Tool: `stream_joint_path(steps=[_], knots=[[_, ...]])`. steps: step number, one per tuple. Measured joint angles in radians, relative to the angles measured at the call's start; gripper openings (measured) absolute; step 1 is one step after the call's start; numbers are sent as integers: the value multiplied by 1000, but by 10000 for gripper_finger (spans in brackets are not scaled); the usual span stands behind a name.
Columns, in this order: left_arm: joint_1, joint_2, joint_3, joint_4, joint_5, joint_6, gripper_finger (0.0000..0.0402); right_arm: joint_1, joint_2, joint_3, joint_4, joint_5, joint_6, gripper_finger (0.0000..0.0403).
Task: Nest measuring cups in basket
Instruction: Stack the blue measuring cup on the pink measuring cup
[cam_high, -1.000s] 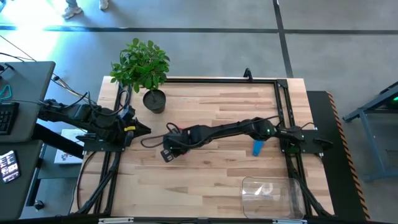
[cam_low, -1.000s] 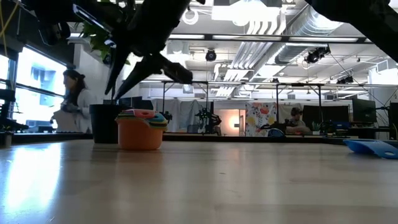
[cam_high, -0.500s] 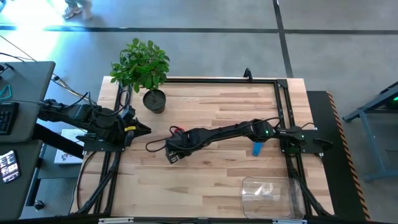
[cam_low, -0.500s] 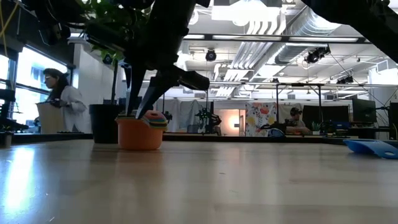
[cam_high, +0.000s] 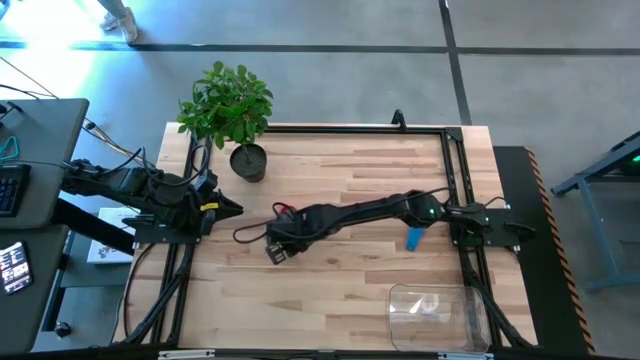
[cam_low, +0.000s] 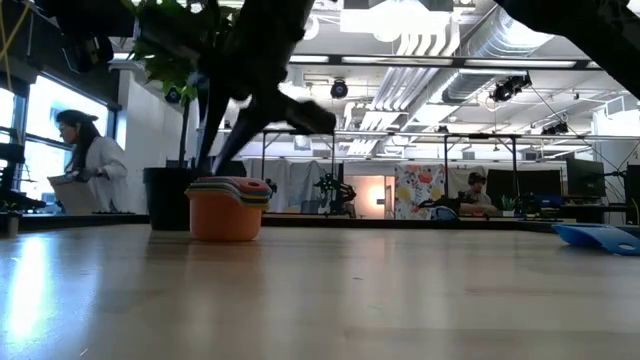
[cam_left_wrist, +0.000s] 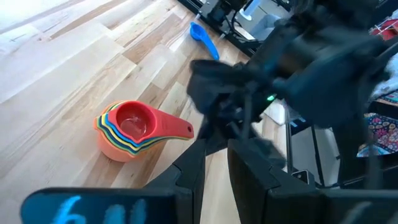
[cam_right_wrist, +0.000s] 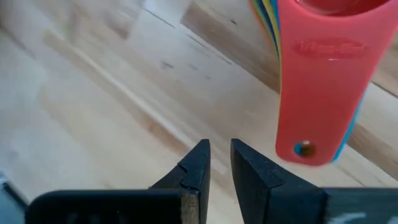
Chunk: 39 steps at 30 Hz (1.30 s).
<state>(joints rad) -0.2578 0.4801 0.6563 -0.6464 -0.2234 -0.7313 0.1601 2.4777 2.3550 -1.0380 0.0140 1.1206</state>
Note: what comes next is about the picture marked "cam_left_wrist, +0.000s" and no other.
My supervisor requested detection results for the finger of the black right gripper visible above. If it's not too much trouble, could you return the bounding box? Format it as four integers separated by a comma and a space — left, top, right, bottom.
248, 138, 287, 170
197, 119, 229, 156

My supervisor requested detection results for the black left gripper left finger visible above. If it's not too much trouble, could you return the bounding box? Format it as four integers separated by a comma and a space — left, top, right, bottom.
20, 139, 206, 224

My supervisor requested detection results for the dark floral patterned cloth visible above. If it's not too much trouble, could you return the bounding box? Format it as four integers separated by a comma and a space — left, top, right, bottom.
356, 112, 398, 157

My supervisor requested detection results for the red measuring cup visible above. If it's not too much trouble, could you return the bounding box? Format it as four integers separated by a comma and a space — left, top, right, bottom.
107, 100, 195, 147

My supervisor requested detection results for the black table-level camera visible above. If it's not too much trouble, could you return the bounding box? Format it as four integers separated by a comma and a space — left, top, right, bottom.
292, 169, 317, 187

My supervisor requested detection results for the small blue measuring scoop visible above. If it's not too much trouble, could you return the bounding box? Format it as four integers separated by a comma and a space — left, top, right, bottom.
189, 21, 220, 61

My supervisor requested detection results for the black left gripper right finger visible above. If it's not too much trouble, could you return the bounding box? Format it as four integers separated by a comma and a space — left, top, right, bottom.
228, 139, 398, 224

